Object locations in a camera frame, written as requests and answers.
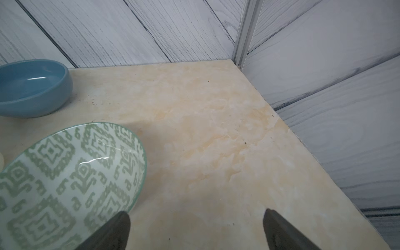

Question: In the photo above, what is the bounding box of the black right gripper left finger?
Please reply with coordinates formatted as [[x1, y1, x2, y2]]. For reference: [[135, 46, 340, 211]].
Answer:
[[75, 211, 131, 250]]

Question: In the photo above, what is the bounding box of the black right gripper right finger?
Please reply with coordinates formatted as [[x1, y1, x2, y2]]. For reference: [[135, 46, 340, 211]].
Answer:
[[262, 208, 320, 250]]

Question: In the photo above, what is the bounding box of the blue ceramic bowl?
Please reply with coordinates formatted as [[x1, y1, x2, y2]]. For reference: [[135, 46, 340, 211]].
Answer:
[[1, 59, 73, 118]]

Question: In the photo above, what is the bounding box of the aluminium frame post right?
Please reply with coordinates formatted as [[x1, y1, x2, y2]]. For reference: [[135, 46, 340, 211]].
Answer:
[[232, 0, 264, 70]]

